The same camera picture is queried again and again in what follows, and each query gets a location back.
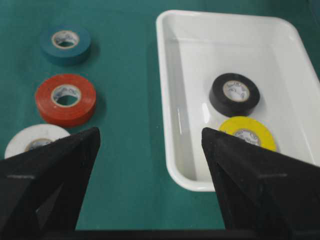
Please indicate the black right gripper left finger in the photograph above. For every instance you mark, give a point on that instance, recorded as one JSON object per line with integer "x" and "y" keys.
{"x": 43, "y": 189}

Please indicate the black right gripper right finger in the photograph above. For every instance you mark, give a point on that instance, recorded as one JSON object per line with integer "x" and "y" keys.
{"x": 261, "y": 189}

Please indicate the yellow tape roll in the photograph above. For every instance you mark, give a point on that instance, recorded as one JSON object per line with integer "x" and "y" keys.
{"x": 249, "y": 130}

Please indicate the black tape roll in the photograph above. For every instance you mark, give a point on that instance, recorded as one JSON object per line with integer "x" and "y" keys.
{"x": 233, "y": 94}

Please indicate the white tape roll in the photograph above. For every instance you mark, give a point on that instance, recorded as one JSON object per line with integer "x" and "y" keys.
{"x": 33, "y": 137}

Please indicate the red tape roll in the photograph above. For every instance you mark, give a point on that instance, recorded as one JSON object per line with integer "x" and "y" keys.
{"x": 67, "y": 100}

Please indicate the teal tape roll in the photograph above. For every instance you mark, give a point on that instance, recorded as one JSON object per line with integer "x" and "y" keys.
{"x": 65, "y": 44}

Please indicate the green table cloth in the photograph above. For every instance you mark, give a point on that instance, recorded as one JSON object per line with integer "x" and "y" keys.
{"x": 130, "y": 187}

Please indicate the white plastic tray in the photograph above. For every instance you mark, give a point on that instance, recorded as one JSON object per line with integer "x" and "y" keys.
{"x": 194, "y": 48}

